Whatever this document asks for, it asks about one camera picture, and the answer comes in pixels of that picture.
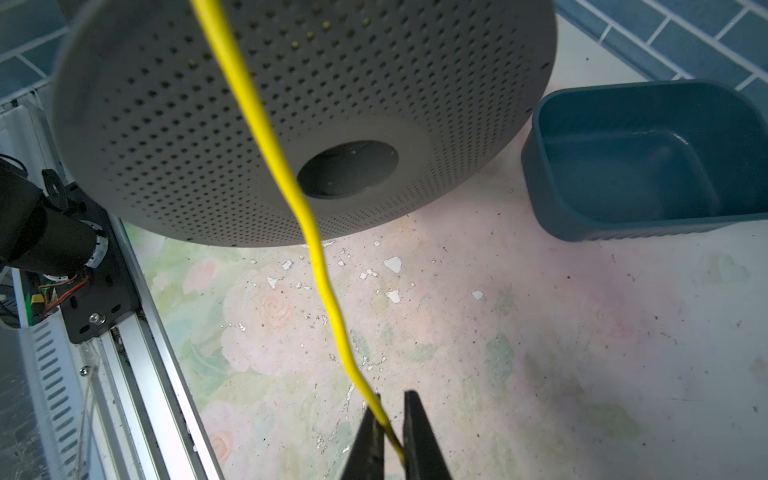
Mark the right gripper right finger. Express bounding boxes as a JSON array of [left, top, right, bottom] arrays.
[[403, 390, 452, 480]]

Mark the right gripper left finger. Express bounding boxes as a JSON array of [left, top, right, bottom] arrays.
[[340, 407, 385, 480]]

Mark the grey cable spool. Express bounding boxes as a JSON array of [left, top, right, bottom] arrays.
[[51, 1, 557, 247]]

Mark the yellow cable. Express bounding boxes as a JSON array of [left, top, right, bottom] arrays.
[[190, 0, 408, 469]]

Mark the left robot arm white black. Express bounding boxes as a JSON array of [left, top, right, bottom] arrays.
[[1, 154, 109, 277]]

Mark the teal plastic bin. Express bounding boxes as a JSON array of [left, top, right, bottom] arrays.
[[521, 80, 767, 242]]

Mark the white slotted cable duct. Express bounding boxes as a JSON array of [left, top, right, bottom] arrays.
[[11, 269, 106, 479]]

